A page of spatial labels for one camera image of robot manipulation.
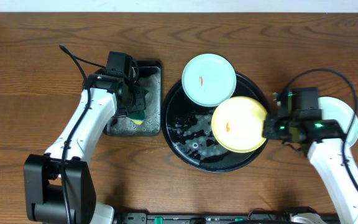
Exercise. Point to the yellow plate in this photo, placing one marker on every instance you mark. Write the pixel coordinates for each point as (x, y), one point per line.
(237, 124)

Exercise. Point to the round black tray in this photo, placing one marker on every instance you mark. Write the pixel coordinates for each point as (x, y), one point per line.
(186, 127)

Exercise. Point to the black rectangular soapy water tray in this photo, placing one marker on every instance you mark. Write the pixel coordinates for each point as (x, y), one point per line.
(150, 78)

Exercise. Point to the green and yellow sponge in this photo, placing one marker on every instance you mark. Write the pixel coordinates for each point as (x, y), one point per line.
(137, 117)

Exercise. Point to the mint green plate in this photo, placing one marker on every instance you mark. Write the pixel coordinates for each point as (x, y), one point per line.
(333, 108)
(208, 80)

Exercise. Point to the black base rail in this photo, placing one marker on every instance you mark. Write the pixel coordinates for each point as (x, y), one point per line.
(257, 215)

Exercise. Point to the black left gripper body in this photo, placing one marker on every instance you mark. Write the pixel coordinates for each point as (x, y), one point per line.
(136, 101)

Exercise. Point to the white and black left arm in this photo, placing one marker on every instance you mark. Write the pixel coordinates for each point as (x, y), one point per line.
(58, 183)

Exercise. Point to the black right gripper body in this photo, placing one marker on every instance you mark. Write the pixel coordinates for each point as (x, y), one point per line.
(279, 128)

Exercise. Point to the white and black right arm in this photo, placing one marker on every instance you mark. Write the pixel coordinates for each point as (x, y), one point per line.
(323, 142)

